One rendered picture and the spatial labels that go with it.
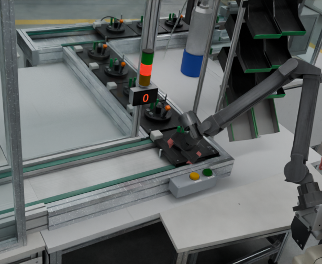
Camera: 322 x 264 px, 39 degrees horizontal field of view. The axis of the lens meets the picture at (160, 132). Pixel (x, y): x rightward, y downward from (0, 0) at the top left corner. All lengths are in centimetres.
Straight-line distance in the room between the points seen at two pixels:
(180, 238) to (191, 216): 14
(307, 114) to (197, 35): 135
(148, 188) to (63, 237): 40
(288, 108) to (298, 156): 177
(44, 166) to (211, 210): 73
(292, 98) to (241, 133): 119
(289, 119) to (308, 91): 178
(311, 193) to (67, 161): 101
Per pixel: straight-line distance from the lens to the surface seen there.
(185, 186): 190
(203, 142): 216
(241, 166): 226
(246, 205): 205
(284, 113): 338
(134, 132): 211
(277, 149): 246
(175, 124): 225
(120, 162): 204
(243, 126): 223
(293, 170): 162
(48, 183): 192
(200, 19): 284
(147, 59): 188
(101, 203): 182
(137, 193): 188
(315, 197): 163
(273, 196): 215
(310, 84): 170
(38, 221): 177
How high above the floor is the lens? 219
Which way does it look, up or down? 34 degrees down
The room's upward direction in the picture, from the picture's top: 9 degrees clockwise
